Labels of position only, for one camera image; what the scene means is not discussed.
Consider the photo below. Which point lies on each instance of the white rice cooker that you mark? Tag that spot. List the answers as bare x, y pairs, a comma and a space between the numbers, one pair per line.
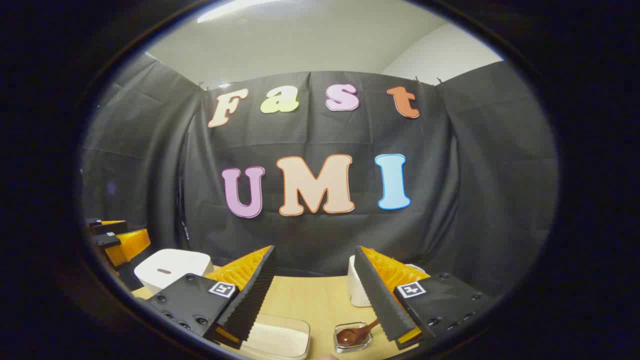
172, 267

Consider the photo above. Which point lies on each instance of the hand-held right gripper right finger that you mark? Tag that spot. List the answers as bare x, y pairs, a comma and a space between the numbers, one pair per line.
382, 300

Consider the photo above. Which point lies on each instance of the black backdrop cloth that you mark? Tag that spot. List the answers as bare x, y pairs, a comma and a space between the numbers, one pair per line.
310, 235

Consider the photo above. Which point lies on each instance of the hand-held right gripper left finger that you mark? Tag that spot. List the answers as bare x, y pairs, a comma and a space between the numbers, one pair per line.
245, 305

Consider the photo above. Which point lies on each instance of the brown wooden spoon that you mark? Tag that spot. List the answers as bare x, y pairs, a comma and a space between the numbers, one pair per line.
347, 336

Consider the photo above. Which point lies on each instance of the white toaster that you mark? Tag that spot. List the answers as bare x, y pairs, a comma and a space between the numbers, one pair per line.
357, 290

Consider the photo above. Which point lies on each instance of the clear box of white rice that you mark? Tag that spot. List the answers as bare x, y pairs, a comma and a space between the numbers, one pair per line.
280, 337

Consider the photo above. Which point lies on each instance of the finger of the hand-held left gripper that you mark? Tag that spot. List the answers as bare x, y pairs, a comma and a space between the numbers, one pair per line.
127, 245
107, 227

